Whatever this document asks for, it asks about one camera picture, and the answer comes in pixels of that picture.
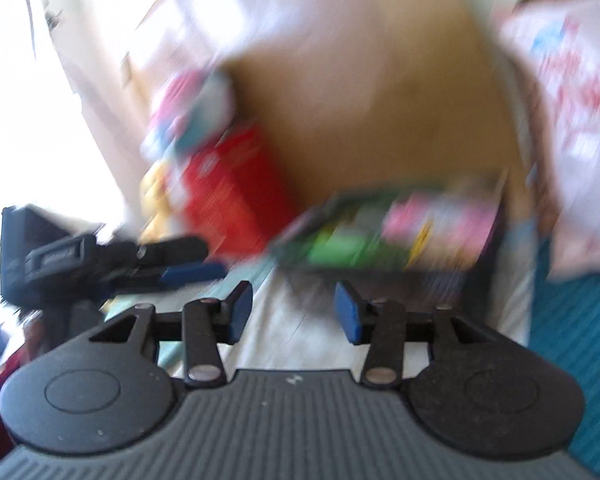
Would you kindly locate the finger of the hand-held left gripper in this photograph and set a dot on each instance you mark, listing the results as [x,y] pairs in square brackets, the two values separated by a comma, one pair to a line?
[175,249]
[190,272]

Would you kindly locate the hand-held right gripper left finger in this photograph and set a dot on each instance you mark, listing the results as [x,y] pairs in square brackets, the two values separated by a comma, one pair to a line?
[240,310]

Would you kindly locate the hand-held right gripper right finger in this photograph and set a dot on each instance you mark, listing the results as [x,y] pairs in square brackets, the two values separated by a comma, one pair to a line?
[347,310]

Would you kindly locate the green snack packet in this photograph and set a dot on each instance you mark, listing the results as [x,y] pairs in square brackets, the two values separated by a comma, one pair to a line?
[340,250]

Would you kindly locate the black tray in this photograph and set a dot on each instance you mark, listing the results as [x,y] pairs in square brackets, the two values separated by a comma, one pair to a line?
[485,255]

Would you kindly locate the white printed sheet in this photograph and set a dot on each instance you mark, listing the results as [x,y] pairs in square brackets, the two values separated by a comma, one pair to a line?
[300,330]

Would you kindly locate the yellow duck plush toy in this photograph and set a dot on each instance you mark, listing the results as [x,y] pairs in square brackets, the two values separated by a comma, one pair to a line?
[155,195]

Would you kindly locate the red cardboard box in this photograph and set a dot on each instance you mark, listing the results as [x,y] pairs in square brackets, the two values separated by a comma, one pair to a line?
[220,200]

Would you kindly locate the pink snack packet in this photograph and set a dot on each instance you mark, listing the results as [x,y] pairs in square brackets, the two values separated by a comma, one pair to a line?
[430,220]

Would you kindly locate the pink and blue plush toy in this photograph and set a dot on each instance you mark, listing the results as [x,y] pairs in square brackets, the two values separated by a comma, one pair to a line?
[195,110]

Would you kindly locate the person's red clothing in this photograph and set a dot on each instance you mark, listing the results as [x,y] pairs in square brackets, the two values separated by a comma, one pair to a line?
[0,410]

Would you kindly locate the wooden headboard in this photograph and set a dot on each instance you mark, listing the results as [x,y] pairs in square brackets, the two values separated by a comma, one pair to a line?
[380,110]

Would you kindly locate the teal patterned cloth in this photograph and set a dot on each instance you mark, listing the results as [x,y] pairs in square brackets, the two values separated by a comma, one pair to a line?
[580,335]

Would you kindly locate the large pink snack bag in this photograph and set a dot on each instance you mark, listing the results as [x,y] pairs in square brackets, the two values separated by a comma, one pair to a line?
[580,135]

